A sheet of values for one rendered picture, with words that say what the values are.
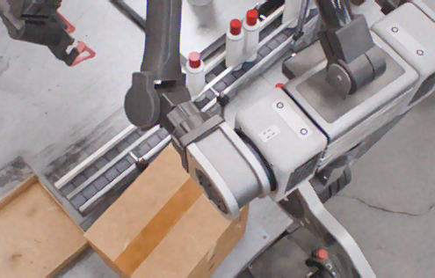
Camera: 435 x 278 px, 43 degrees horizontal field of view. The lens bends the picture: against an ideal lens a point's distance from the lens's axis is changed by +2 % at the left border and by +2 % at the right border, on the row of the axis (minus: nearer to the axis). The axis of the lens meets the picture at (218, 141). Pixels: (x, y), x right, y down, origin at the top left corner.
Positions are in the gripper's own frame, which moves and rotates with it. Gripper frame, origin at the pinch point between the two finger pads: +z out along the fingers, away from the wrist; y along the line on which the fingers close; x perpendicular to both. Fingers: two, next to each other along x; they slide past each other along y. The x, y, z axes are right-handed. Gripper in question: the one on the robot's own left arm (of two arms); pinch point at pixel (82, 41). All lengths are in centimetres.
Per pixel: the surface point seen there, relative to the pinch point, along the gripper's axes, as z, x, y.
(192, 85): 29.3, -3.4, -15.9
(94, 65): 29.7, 17.5, 16.9
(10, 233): 0, 54, -17
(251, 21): 35.9, -27.2, -14.4
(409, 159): 161, -10, -56
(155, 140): 25.9, 15.3, -19.5
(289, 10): 55, -34, -12
